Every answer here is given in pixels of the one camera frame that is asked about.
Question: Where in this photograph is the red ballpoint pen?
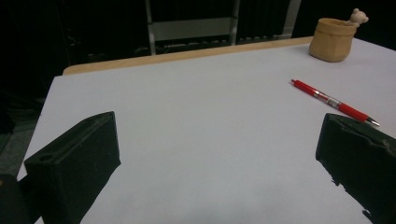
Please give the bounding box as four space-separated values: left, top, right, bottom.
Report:
290 78 381 128

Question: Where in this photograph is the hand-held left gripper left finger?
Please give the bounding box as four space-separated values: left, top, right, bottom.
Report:
23 110 122 224

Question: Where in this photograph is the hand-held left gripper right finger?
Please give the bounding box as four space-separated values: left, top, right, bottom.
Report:
315 112 396 224

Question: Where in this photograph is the grey metal stand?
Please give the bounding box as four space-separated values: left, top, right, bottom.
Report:
144 0 303 56

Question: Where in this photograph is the tan bear pen holder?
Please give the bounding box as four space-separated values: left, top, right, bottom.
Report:
308 7 370 63

